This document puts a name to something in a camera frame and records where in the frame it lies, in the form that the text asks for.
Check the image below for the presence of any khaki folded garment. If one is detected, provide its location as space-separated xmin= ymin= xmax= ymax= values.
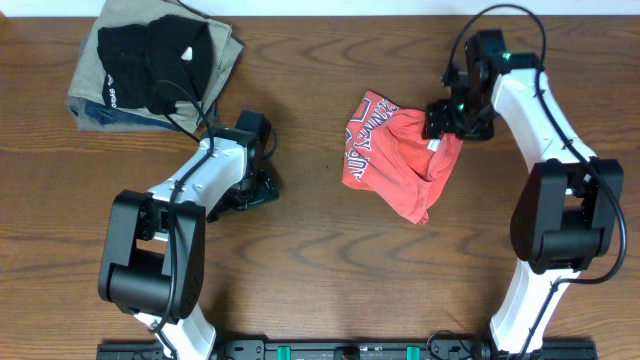
xmin=67 ymin=0 xmax=243 ymax=129

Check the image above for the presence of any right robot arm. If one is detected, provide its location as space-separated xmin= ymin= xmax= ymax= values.
xmin=423 ymin=30 xmax=625 ymax=359

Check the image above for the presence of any black folded garment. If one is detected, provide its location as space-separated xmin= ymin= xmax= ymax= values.
xmin=97 ymin=15 xmax=214 ymax=115

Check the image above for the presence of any right black camera cable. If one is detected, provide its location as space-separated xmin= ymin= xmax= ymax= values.
xmin=442 ymin=3 xmax=629 ymax=360

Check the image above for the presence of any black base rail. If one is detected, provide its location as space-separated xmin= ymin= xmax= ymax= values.
xmin=96 ymin=336 xmax=599 ymax=360

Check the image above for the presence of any grey blue folded garment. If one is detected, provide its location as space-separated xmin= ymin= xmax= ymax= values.
xmin=67 ymin=96 xmax=203 ymax=133

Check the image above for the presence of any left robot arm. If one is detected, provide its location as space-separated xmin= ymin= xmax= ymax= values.
xmin=96 ymin=110 xmax=279 ymax=359

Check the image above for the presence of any red printed t-shirt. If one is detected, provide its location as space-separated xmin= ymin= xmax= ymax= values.
xmin=342 ymin=91 xmax=463 ymax=225

